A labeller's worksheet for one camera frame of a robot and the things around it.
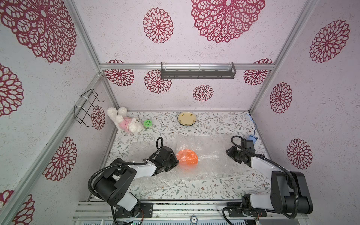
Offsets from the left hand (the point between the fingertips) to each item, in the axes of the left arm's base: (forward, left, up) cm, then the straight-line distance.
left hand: (179, 161), depth 91 cm
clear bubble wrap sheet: (-2, -16, 0) cm, 16 cm away
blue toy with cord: (+12, -48, +7) cm, 50 cm away
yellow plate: (+37, -6, -1) cm, 37 cm away
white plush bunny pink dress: (+25, +38, +8) cm, 46 cm away
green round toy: (+30, +25, +3) cm, 39 cm away
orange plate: (+3, -5, 0) cm, 6 cm away
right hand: (+7, -32, +3) cm, 32 cm away
